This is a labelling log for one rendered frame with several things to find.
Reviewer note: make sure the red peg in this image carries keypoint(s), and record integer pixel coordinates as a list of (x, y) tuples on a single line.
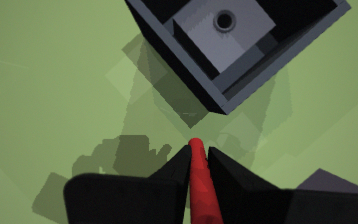
[(204, 206)]

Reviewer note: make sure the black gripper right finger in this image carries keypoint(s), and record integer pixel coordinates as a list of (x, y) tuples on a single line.
[(245, 198)]

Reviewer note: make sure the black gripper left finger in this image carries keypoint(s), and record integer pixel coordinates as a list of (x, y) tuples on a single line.
[(113, 199)]

